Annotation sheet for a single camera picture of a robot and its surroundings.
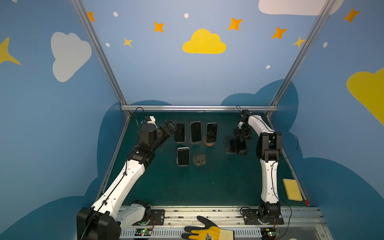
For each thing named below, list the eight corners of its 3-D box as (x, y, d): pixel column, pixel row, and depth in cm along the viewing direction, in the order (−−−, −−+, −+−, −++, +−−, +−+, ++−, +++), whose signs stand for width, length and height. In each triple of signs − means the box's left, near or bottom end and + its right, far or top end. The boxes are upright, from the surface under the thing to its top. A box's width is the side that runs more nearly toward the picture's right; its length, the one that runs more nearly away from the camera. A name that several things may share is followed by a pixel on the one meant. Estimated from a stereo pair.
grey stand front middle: (199, 168, 93) (200, 163, 87) (193, 162, 95) (193, 156, 89) (206, 162, 95) (207, 156, 90) (200, 156, 98) (200, 150, 92)
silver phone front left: (178, 166, 94) (176, 153, 81) (179, 160, 97) (177, 147, 84) (189, 166, 94) (189, 153, 81) (189, 160, 97) (189, 147, 84)
